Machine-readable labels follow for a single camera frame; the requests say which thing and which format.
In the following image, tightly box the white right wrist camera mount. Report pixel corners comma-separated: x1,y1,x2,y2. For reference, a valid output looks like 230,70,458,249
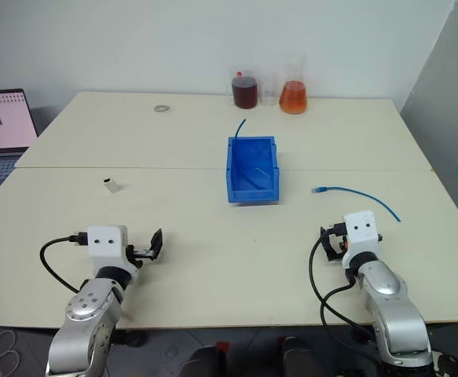
341,210,384,270

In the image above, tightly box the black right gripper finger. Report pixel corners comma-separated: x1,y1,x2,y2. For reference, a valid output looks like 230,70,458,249
319,225,335,260

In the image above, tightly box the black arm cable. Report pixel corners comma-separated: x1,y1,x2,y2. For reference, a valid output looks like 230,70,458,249
38,232,89,294
308,235,379,364

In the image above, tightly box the dark rounded shape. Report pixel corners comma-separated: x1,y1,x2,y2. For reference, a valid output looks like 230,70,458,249
277,335,334,377
179,341,230,377

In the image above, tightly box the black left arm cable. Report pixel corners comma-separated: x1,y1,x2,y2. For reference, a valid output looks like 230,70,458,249
38,232,89,294

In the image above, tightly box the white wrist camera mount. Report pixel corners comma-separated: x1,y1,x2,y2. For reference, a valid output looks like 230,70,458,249
86,225,141,282
341,210,384,270

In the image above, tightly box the blue Ethernet cable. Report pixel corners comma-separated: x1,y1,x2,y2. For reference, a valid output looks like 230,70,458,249
310,185,403,225

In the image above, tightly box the small clear glass beaker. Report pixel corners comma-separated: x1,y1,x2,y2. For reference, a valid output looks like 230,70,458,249
259,75,280,107

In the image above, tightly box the conical flask with orange liquid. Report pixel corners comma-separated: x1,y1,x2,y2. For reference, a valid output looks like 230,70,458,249
278,58,310,116

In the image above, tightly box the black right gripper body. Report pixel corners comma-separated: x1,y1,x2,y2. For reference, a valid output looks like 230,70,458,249
328,221,350,263

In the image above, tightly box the beaker with dark red liquid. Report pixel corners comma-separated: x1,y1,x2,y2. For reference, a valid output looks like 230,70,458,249
231,70,261,109

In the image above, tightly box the blue plastic storage bin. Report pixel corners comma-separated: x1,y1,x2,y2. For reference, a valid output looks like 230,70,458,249
225,135,283,206

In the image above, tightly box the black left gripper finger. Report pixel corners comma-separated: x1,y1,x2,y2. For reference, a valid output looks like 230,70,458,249
148,228,164,261

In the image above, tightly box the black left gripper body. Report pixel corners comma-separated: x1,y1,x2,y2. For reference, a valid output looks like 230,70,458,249
127,243,156,265

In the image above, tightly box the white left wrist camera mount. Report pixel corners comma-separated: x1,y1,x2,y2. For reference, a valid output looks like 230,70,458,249
86,225,141,282

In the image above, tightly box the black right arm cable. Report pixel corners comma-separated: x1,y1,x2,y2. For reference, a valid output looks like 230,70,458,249
308,235,379,364

